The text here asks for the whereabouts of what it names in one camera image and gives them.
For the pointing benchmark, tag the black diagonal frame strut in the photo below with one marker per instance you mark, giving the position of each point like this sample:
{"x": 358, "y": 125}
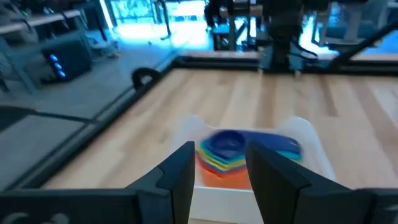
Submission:
{"x": 363, "y": 45}

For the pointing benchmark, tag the wooden background desk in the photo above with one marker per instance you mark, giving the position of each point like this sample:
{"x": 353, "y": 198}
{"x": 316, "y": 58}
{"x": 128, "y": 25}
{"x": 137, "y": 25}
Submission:
{"x": 46, "y": 20}

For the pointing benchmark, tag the purple plastic measuring cup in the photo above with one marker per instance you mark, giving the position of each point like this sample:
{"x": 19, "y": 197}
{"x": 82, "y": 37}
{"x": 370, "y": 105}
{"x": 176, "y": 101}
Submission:
{"x": 224, "y": 143}

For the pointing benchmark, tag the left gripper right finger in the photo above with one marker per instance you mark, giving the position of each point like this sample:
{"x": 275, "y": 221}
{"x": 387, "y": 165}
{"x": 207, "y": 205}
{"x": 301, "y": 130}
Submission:
{"x": 280, "y": 193}

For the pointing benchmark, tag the white plastic basket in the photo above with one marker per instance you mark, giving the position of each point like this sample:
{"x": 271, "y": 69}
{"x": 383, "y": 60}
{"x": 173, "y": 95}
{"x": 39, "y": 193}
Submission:
{"x": 217, "y": 205}

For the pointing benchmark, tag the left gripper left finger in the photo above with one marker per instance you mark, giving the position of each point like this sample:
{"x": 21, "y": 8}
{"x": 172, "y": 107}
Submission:
{"x": 174, "y": 186}

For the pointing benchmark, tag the black box with blue lights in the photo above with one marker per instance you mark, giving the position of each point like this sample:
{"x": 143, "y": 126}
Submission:
{"x": 68, "y": 60}

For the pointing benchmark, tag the red plastic measuring cup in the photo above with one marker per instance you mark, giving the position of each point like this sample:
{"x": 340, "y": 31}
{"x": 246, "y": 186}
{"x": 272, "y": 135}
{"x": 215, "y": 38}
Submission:
{"x": 202, "y": 166}

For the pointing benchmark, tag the teal plastic measuring cup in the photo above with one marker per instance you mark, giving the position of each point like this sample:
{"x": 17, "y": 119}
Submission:
{"x": 290, "y": 155}

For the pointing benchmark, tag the yellow plastic measuring cup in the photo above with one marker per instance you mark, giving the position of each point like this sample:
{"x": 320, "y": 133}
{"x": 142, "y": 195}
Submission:
{"x": 217, "y": 162}

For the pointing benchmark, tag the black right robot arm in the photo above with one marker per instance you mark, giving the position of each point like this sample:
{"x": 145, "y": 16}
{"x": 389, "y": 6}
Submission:
{"x": 283, "y": 40}

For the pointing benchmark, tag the orange plastic measuring cup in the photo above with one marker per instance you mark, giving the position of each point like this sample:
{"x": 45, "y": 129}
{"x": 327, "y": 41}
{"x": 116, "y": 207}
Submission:
{"x": 224, "y": 182}

